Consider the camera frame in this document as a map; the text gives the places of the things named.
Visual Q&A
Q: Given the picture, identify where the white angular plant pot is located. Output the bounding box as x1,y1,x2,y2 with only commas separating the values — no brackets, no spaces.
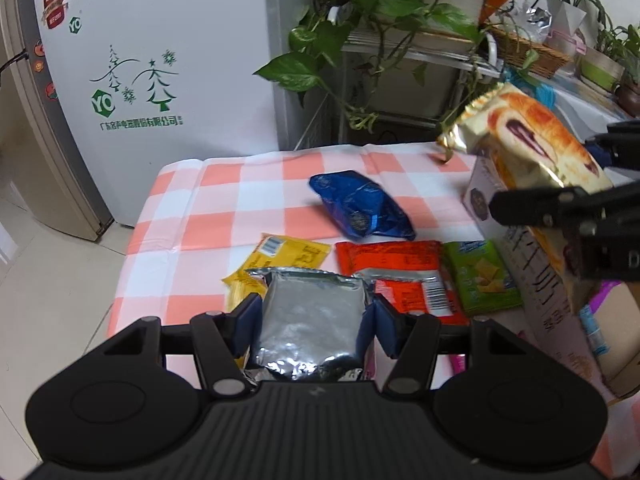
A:
545,0,588,36

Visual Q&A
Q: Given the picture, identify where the white metal rack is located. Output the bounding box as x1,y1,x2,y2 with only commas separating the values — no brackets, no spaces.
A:
340,25,501,146

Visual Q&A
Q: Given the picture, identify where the wicker basket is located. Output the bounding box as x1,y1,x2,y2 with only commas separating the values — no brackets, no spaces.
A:
487,25,576,78

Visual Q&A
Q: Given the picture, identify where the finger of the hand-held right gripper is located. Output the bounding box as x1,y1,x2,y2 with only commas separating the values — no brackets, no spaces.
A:
489,182,640,281
585,120,640,171

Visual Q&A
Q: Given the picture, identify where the light blue mesh item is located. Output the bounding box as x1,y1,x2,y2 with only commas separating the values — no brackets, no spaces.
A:
530,82,557,108

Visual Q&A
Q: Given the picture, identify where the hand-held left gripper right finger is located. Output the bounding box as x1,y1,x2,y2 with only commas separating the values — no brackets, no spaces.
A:
369,294,531,397

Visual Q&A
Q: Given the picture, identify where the cardboard box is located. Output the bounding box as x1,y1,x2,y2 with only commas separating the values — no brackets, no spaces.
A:
461,155,640,401

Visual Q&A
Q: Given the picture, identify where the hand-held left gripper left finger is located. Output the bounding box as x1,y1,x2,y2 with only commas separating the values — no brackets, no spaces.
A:
102,292,264,398

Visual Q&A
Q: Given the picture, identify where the dark blue snack packet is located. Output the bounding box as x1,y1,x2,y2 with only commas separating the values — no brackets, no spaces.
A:
308,170,417,242

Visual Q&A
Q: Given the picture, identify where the white freezer with tree print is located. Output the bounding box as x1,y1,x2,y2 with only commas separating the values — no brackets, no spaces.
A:
30,0,301,228

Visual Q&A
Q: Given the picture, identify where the green plant pot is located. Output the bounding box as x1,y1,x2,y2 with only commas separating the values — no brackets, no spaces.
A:
580,47,626,93

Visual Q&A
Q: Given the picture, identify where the silver refrigerator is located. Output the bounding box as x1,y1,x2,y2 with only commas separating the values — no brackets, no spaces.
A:
0,0,113,241

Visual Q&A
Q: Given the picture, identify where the orange white checkered tablecloth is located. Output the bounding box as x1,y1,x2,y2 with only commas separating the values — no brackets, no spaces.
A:
105,142,531,391

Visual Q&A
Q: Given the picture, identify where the red snack packet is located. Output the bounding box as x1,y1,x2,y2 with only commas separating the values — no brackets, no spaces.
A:
334,240,471,328

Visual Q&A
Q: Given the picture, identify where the mustard yellow snack packet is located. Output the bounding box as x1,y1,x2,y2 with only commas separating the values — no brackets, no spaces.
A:
221,232,335,381

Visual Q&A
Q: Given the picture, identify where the crumpled silver foil bag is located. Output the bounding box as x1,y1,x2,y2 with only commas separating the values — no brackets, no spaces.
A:
510,2,553,41

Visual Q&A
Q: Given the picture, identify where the green cracker packet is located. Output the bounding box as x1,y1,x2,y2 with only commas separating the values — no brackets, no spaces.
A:
442,240,525,317

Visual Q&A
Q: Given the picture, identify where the orange packet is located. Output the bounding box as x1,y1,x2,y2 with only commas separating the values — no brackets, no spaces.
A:
480,0,516,31

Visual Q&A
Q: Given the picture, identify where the silver foil snack packet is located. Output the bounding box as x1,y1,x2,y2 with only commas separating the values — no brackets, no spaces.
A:
245,267,376,381

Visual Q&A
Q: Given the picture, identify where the cream croissant bread packet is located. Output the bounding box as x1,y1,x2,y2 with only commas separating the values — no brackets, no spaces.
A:
436,82,616,317

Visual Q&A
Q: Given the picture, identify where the pink container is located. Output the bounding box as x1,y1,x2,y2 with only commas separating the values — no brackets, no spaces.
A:
550,30,586,56

